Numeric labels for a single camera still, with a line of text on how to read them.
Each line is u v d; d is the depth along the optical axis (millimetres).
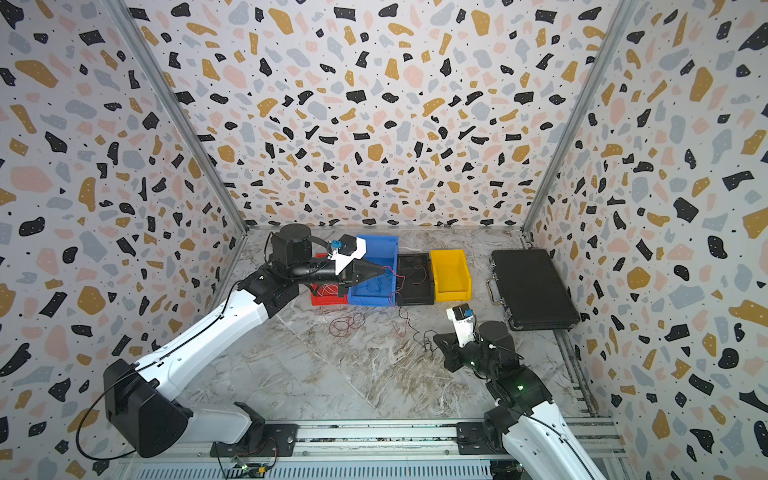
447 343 704
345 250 547
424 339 971
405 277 1097
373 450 733
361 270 612
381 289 1032
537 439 493
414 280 1042
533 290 978
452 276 1063
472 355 647
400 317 975
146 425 385
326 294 1021
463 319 661
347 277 595
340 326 945
